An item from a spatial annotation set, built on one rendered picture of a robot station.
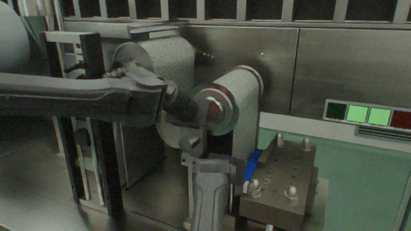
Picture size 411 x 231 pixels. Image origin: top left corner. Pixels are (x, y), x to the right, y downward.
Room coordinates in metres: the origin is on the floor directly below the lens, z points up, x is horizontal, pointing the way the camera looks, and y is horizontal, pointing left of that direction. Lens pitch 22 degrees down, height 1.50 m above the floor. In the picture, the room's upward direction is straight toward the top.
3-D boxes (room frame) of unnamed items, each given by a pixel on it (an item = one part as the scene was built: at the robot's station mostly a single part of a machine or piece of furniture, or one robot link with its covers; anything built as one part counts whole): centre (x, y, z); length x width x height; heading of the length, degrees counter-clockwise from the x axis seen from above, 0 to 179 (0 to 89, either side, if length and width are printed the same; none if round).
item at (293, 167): (0.76, -0.25, 1.00); 0.40 x 0.16 x 0.06; 155
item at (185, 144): (0.63, 0.05, 1.18); 0.04 x 0.02 x 0.04; 65
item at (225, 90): (0.69, -0.02, 1.25); 0.15 x 0.01 x 0.15; 65
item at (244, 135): (0.77, -0.12, 1.11); 0.23 x 0.01 x 0.18; 155
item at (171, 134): (0.85, 0.04, 1.17); 0.26 x 0.12 x 0.12; 155
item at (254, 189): (0.62, -0.13, 1.05); 0.04 x 0.04 x 0.04
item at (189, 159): (0.66, 0.03, 1.05); 0.06 x 0.05 x 0.31; 155
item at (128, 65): (0.77, 0.22, 1.33); 0.06 x 0.06 x 0.06; 65
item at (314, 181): (0.73, -0.34, 0.96); 0.10 x 0.03 x 0.11; 155
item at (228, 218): (0.77, -0.12, 0.92); 0.28 x 0.04 x 0.04; 155
